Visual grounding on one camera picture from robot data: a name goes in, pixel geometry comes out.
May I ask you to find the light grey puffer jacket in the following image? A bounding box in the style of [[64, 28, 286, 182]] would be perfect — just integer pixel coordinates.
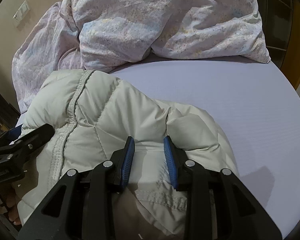
[[15, 69, 237, 239]]

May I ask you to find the floral pink quilt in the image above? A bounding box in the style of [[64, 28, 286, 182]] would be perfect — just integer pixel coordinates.
[[12, 0, 270, 112]]

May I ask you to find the white wall socket panel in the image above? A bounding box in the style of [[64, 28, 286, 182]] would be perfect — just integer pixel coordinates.
[[13, 0, 30, 27]]

